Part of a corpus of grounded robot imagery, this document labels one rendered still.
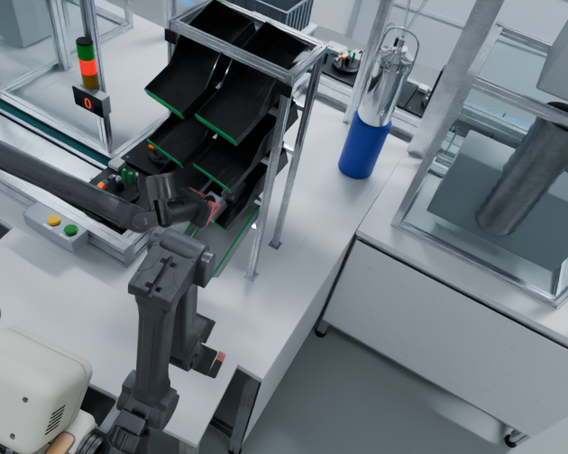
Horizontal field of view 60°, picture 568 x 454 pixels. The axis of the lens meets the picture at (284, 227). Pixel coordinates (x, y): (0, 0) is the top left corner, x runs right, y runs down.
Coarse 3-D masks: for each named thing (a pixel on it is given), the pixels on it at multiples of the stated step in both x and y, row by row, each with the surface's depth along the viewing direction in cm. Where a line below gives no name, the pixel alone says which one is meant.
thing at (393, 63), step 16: (384, 48) 176; (400, 48) 173; (384, 64) 173; (400, 64) 172; (368, 80) 184; (384, 80) 177; (400, 80) 177; (368, 96) 185; (384, 96) 181; (368, 112) 188; (384, 112) 186
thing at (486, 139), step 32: (512, 64) 180; (480, 96) 149; (544, 96) 181; (480, 128) 155; (512, 128) 150; (448, 160) 168; (480, 160) 162; (512, 160) 157; (416, 192) 183; (448, 192) 176; (480, 192) 170; (544, 192) 158; (416, 224) 193; (448, 224) 185; (544, 224) 165; (480, 256) 187; (512, 256) 180; (544, 256) 173; (544, 288) 182
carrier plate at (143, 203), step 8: (112, 168) 178; (128, 168) 179; (96, 176) 174; (104, 176) 175; (144, 176) 178; (96, 184) 172; (144, 184) 175; (144, 192) 173; (144, 200) 170; (144, 208) 168; (112, 224) 162
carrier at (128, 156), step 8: (144, 144) 188; (128, 152) 184; (136, 152) 185; (144, 152) 186; (152, 152) 184; (160, 152) 184; (128, 160) 181; (136, 160) 182; (144, 160) 183; (152, 160) 182; (160, 160) 181; (168, 160) 182; (136, 168) 181; (144, 168) 180; (152, 168) 181; (160, 168) 182
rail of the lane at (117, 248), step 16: (0, 176) 168; (0, 192) 175; (16, 192) 169; (32, 192) 166; (64, 208) 165; (80, 224) 161; (96, 224) 162; (96, 240) 161; (112, 240) 159; (128, 240) 160; (112, 256) 164; (128, 256) 161
